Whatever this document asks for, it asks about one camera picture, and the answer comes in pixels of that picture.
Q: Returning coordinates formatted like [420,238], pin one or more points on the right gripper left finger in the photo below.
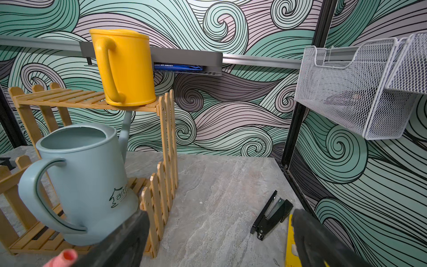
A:
[124,247]

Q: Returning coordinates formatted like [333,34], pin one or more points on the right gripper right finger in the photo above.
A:
[335,252]

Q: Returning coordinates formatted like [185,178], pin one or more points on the small pink watering can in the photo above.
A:
[65,259]

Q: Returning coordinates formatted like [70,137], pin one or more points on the large pale blue watering can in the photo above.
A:
[79,187]

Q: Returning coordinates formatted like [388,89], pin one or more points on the wooden slatted two-tier shelf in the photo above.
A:
[155,193]

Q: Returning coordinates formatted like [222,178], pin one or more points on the small yellow watering can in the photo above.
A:
[124,91]

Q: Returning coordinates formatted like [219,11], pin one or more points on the yellow triangular plastic stand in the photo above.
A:
[291,247]

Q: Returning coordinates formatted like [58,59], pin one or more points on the black stapler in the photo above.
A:
[265,223]

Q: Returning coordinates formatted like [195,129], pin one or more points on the blue snack packet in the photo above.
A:
[177,68]

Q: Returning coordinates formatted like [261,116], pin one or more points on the clear plastic wall bin large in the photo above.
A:
[352,93]

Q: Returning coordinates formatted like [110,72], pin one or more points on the black wall basket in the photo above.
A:
[144,61]

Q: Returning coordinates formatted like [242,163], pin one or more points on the aluminium wall rail back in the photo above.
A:
[260,61]

